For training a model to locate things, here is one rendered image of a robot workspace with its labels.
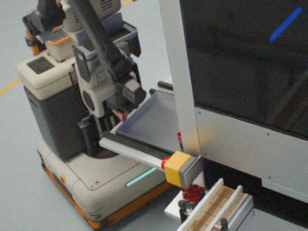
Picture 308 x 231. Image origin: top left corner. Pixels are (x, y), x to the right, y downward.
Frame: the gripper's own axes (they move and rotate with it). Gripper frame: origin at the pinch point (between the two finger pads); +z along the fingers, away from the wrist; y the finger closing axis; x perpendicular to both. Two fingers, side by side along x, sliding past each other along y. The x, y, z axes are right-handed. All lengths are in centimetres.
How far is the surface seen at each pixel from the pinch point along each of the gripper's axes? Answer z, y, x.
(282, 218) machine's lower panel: -8, 67, -12
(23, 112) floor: 118, -143, 59
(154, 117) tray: 2.4, 6.6, 9.6
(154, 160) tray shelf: 0.4, 20.3, -9.5
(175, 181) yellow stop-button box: -12.6, 37.0, -21.6
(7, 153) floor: 114, -119, 23
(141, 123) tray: 2.9, 4.2, 4.6
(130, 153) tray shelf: 2.1, 10.9, -10.2
